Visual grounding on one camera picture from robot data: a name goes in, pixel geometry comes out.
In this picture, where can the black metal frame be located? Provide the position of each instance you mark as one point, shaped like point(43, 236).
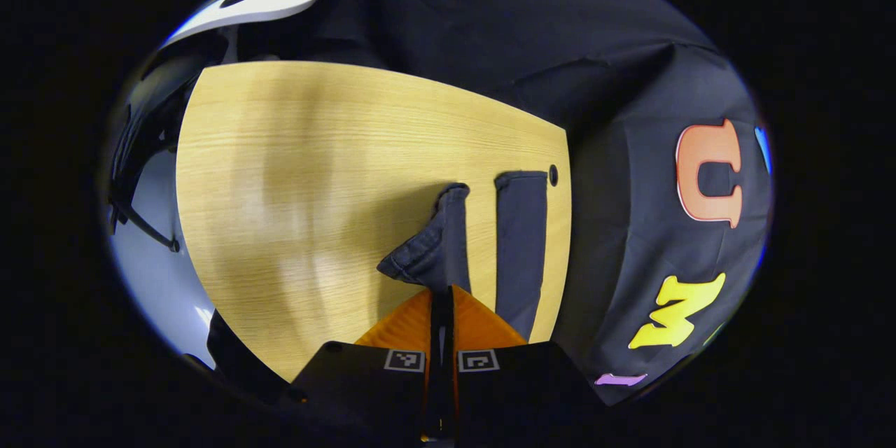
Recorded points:
point(150, 119)

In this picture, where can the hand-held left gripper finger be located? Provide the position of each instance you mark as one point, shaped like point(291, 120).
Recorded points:
point(435, 336)
point(448, 336)

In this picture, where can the black jeans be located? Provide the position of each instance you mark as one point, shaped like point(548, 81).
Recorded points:
point(521, 245)

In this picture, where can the black backdrop cloth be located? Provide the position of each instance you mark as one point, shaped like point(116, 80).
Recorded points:
point(560, 28)

